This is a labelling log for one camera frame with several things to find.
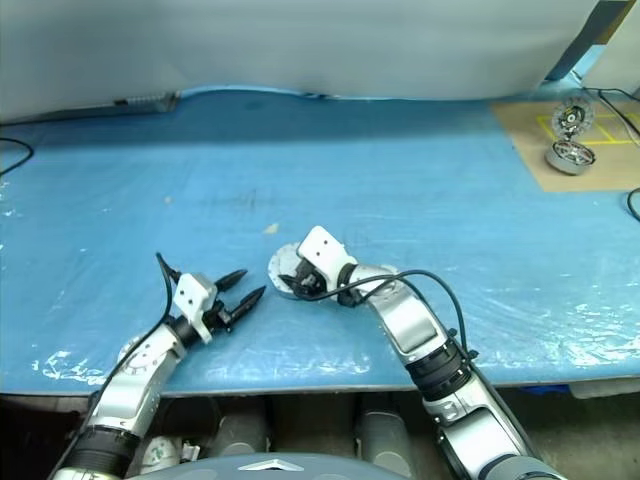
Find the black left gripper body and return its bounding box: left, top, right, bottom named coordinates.
left=202, top=296, right=239, bottom=336

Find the dark grey rounded cylinder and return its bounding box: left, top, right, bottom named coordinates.
left=357, top=397, right=419, bottom=469
left=214, top=397, right=274, bottom=456

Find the white panel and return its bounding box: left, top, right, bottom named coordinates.
left=582, top=29, right=640, bottom=99

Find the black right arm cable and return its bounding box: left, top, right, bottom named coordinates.
left=294, top=269, right=479, bottom=361

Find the brown cardboard sheet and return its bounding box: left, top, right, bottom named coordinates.
left=489, top=97, right=640, bottom=194

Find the white crumpled object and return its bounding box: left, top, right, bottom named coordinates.
left=139, top=434, right=184, bottom=476

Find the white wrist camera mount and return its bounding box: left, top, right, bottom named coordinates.
left=173, top=272, right=221, bottom=345
left=297, top=225, right=354, bottom=294

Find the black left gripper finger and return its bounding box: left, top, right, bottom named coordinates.
left=213, top=268, right=249, bottom=296
left=227, top=285, right=268, bottom=324

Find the white backdrop sheet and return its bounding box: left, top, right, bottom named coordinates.
left=0, top=0, right=601, bottom=126

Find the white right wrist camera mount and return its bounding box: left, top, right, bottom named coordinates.
left=297, top=225, right=354, bottom=294

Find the grey power strip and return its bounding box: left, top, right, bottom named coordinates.
left=112, top=91, right=180, bottom=114

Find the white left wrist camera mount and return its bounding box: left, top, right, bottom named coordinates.
left=173, top=272, right=221, bottom=345

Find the grey robot torso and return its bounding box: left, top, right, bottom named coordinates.
left=197, top=452, right=364, bottom=480

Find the blue plastic table cover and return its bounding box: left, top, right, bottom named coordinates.
left=0, top=84, right=640, bottom=399

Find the dark spoked rotor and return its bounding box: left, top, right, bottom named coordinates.
left=551, top=140, right=595, bottom=164

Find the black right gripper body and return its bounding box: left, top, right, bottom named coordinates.
left=294, top=267, right=331, bottom=301

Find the grey slanted beam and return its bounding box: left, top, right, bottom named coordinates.
left=543, top=0, right=626, bottom=84

